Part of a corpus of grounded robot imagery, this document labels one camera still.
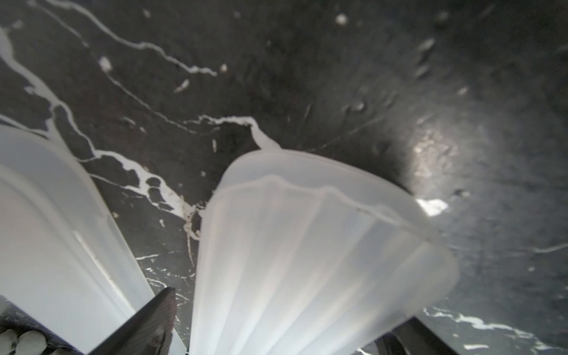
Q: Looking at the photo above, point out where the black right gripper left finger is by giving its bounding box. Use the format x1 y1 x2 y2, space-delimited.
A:
90 287 177 355

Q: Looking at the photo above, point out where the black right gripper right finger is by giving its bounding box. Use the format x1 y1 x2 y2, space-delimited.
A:
376 317 458 355

